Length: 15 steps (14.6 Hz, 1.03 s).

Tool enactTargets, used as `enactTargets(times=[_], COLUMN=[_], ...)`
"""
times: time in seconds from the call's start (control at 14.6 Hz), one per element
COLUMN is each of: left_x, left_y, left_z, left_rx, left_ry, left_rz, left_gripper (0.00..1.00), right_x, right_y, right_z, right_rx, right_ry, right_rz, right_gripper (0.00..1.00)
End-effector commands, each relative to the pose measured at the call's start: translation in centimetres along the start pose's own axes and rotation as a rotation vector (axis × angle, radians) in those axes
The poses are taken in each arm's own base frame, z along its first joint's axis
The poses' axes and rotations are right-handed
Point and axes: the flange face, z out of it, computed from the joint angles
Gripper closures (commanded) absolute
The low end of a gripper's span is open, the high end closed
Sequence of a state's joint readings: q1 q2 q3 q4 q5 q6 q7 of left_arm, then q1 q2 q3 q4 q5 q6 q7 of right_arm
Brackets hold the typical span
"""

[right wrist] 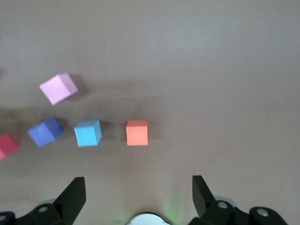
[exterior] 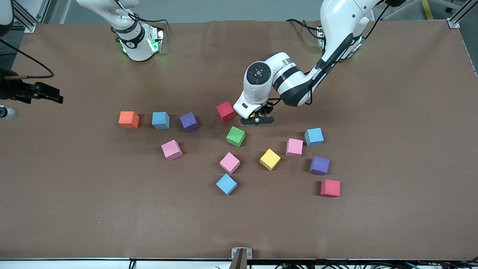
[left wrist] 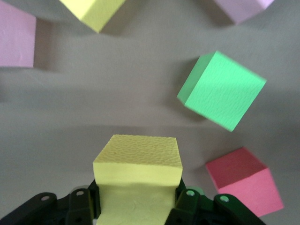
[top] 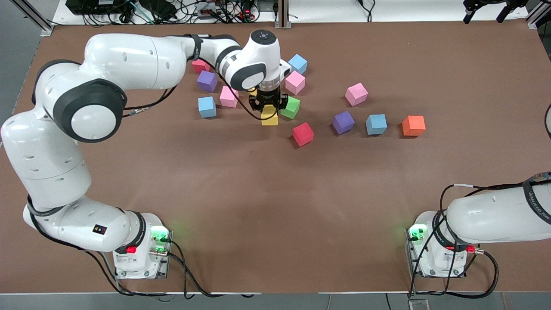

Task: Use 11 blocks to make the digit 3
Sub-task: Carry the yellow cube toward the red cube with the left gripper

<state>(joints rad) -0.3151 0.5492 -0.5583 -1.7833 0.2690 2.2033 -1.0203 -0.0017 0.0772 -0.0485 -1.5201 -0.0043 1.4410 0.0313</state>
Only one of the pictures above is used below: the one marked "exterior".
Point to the grey metal camera bracket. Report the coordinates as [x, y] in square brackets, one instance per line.
[241, 257]

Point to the yellow foam block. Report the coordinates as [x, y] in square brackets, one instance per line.
[257, 115]
[269, 158]

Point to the pink foam block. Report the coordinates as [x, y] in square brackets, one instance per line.
[229, 162]
[171, 149]
[294, 147]

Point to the orange foam block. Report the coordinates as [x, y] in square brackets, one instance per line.
[128, 118]

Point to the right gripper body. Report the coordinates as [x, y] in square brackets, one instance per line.
[11, 90]

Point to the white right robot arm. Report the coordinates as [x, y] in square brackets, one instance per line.
[136, 41]

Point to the purple foam block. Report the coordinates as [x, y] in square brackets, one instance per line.
[188, 121]
[319, 164]

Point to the green foam block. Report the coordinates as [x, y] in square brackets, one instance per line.
[235, 135]

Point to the red foam block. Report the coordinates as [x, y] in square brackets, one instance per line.
[224, 110]
[330, 187]

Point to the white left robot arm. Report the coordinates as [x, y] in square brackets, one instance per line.
[336, 22]

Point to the aluminium frame profile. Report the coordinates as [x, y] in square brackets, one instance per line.
[29, 27]
[463, 13]

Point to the blue foam block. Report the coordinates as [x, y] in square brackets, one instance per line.
[160, 119]
[313, 136]
[226, 183]

